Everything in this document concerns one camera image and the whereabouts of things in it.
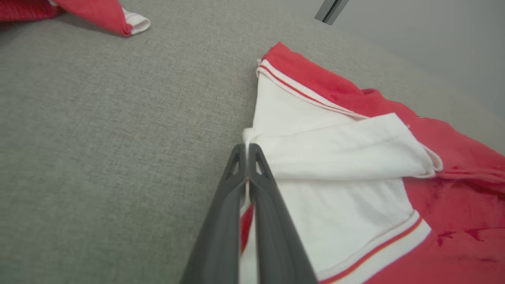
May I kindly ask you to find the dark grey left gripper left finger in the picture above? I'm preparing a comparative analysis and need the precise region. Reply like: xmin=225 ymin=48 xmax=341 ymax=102
xmin=180 ymin=143 xmax=248 ymax=284

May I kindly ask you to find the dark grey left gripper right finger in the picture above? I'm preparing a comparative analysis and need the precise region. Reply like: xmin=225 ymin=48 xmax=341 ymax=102
xmin=248 ymin=143 xmax=318 ymax=284

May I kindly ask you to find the red jersey with navy lettering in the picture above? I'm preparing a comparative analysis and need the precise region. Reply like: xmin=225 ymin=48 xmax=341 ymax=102
xmin=239 ymin=41 xmax=505 ymax=284

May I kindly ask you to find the red garment with white trim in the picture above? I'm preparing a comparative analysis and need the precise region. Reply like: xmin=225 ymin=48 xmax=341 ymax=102
xmin=0 ymin=0 xmax=151 ymax=37

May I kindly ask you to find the grey metal partition post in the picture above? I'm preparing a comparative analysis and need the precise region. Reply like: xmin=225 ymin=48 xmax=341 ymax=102
xmin=314 ymin=0 xmax=350 ymax=25

